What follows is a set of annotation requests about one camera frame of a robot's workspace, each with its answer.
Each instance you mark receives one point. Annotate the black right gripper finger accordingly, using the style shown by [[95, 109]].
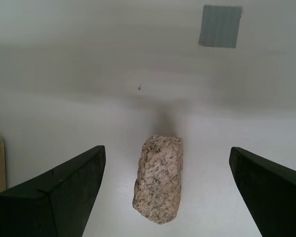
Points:
[[273, 197], [51, 202]]

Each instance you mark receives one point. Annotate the speckled granite rock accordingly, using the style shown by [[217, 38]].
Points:
[[159, 180]]

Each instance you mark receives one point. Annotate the grey tape square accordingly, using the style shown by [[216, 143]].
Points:
[[219, 26]]

